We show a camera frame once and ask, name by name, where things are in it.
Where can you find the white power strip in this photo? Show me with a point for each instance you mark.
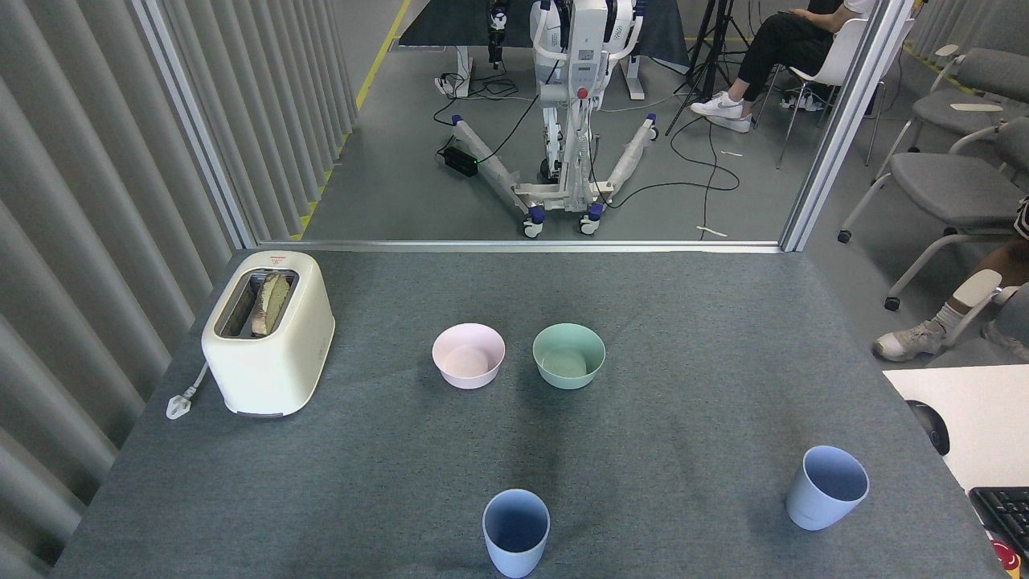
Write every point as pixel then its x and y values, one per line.
pixel 444 84

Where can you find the green bowl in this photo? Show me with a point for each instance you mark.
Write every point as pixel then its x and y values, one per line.
pixel 569 371

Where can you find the person with grey shoe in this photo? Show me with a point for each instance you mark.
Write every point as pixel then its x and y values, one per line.
pixel 908 342

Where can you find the white floor scrap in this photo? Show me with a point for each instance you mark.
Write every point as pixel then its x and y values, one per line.
pixel 711 232

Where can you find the white stand on wheels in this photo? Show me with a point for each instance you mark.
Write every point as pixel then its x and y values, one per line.
pixel 583 72

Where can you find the white desk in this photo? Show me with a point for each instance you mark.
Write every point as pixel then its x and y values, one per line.
pixel 973 418

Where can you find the black tripod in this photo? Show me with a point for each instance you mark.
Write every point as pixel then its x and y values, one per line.
pixel 707 56

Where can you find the black computer mouse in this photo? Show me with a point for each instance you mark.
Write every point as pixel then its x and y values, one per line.
pixel 932 430

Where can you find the seated person with white shoes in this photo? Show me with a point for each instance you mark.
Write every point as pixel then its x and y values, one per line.
pixel 776 48

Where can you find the black keyboard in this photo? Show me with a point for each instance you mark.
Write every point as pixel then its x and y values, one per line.
pixel 1005 511

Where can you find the silver aluminium post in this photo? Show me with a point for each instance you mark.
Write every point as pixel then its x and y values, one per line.
pixel 844 121
pixel 193 121

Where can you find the pink bowl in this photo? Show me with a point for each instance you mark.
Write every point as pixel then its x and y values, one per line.
pixel 469 374

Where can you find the dark table with white legs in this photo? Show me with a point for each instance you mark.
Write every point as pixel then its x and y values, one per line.
pixel 450 20

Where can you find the grey chair with white frame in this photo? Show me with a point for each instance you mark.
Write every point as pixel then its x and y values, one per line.
pixel 977 288
pixel 993 76
pixel 957 189

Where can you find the toasted bread slice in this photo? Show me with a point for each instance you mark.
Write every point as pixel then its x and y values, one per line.
pixel 272 301

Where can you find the light blue plastic cup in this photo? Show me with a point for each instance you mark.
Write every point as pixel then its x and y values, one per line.
pixel 816 507
pixel 514 555

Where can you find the white plastic chair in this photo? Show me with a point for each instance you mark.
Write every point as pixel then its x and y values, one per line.
pixel 836 52

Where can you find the silver aluminium rail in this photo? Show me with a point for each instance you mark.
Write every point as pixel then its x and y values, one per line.
pixel 514 246

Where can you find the black background gripper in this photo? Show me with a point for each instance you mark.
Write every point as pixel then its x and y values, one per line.
pixel 498 32

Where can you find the cream white toaster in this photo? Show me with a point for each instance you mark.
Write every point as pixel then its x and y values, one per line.
pixel 273 366

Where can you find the red round object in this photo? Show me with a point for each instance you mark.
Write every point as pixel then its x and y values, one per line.
pixel 1006 556

